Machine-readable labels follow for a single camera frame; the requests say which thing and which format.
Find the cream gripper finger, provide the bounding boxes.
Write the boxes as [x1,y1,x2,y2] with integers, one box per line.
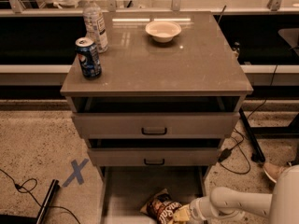
[173,205,185,223]

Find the brown chip bag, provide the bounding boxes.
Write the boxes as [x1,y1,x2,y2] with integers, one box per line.
[140,189,182,224]

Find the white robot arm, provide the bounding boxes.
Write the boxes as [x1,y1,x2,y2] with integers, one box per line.
[169,165,299,224]

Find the bottom grey open drawer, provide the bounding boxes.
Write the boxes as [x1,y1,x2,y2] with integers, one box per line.
[99,166,206,224]

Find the top grey drawer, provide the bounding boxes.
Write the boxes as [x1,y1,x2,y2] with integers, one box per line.
[72,112,239,139]

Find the middle grey drawer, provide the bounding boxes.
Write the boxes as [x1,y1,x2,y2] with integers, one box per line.
[88,148,220,166]

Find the grey drawer cabinet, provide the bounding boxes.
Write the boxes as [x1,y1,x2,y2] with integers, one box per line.
[60,10,254,224]

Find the black table leg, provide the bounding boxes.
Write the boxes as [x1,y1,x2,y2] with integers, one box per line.
[239,108,265,163]

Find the tan shoe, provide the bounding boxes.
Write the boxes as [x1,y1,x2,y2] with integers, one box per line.
[263,162,287,183]

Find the blue tape cross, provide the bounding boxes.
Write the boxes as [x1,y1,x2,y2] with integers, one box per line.
[63,159,89,188]

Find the black bar on floor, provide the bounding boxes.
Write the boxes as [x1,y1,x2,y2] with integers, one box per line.
[36,179,59,224]

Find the blue soda can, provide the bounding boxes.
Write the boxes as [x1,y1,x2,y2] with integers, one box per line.
[75,37,102,78]

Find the white bowl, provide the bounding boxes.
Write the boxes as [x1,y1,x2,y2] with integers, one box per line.
[145,21,181,43]

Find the clear plastic water bottle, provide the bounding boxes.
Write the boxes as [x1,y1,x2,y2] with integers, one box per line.
[83,0,108,53]

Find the black power adapter cable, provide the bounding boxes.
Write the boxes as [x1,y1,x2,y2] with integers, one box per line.
[217,127,252,175]

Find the black floor cable left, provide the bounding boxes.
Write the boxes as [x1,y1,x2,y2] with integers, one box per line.
[0,168,82,224]

